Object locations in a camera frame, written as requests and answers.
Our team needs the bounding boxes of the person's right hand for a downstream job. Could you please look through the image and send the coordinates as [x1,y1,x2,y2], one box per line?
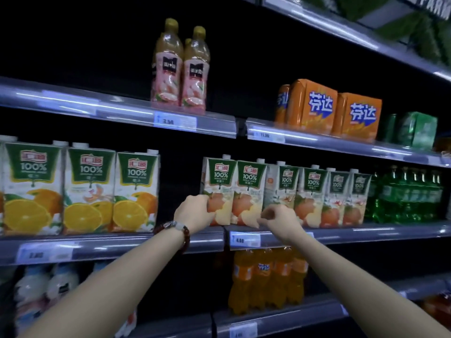
[257,204,306,245]

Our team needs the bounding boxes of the person's left hand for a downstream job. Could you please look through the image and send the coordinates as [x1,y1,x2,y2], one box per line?
[173,194,217,236]

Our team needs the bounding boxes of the person's left forearm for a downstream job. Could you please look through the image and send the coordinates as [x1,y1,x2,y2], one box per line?
[19,227,191,338]

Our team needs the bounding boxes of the person's right forearm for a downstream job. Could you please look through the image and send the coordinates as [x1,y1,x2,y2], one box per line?
[287,230,451,338]

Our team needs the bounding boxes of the row of orange soda bottles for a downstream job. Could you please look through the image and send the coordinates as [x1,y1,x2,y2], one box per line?
[228,246,310,315]

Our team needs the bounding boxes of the orange soda multipack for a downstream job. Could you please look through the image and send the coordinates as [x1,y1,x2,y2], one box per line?
[286,79,338,135]
[331,92,383,143]
[274,84,291,125]

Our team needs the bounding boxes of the row of large green bottles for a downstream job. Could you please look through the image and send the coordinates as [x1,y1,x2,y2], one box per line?
[365,165,444,224]

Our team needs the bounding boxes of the green soda multipack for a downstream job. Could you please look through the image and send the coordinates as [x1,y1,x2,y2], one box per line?
[382,113,399,143]
[396,111,438,151]

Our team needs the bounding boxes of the row of white drink bottles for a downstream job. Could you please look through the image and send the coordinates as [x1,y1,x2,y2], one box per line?
[14,262,138,338]

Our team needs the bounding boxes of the red drink bottles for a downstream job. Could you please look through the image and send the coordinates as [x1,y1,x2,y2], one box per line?
[422,293,451,328]

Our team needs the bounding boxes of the dark sign white letters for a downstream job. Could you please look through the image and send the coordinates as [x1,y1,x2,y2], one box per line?
[400,0,451,22]

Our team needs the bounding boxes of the dark red bead bracelet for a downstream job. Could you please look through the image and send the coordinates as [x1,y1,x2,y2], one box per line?
[153,221,191,254]

